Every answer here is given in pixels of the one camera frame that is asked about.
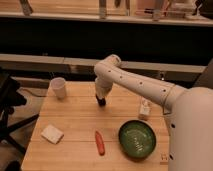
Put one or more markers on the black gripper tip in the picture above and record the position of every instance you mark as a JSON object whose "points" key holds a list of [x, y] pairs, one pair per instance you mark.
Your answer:
{"points": [[101, 102]]}

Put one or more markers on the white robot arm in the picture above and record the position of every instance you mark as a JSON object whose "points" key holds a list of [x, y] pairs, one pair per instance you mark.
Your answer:
{"points": [[190, 112]]}

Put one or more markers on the orange carrot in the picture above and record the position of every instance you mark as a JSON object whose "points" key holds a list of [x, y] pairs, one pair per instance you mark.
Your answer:
{"points": [[99, 143]]}

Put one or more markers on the white paper cup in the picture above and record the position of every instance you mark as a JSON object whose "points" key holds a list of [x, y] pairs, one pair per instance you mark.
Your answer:
{"points": [[58, 85]]}

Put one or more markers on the green bowl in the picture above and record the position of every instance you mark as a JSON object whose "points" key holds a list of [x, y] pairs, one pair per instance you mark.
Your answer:
{"points": [[137, 139]]}

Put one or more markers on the white sponge block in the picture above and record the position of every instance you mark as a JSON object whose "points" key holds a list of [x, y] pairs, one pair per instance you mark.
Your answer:
{"points": [[52, 134]]}

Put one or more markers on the black office chair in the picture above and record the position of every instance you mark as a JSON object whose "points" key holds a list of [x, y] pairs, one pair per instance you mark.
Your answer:
{"points": [[9, 98]]}

